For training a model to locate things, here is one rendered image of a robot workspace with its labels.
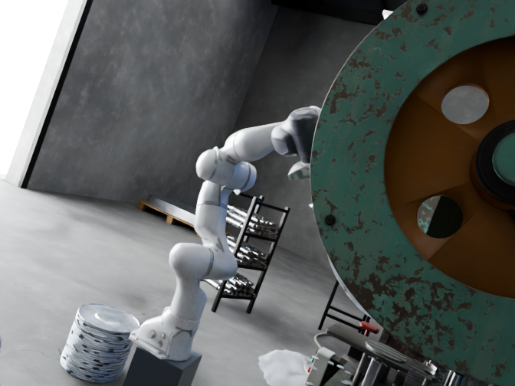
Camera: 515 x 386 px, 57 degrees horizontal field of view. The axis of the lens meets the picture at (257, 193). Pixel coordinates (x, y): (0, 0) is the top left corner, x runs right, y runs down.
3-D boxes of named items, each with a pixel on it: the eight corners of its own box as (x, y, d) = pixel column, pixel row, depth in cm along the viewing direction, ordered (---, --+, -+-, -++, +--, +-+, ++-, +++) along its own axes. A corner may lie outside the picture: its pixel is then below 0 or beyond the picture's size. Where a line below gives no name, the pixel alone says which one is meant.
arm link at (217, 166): (241, 139, 175) (201, 125, 167) (265, 134, 159) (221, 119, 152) (230, 189, 173) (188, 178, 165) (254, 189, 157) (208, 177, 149)
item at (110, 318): (64, 309, 216) (65, 307, 216) (106, 302, 243) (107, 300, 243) (111, 338, 205) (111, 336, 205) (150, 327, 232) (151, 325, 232)
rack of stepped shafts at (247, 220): (216, 314, 363) (260, 198, 359) (183, 289, 395) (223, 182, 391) (254, 316, 394) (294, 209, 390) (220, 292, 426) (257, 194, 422)
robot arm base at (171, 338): (120, 338, 160) (134, 300, 160) (146, 325, 178) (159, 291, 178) (177, 368, 155) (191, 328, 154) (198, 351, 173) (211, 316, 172)
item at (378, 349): (309, 369, 140) (326, 327, 140) (323, 358, 153) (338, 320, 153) (391, 413, 130) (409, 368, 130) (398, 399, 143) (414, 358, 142)
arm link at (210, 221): (191, 206, 170) (231, 217, 181) (179, 276, 163) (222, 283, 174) (208, 202, 162) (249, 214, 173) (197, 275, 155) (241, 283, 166)
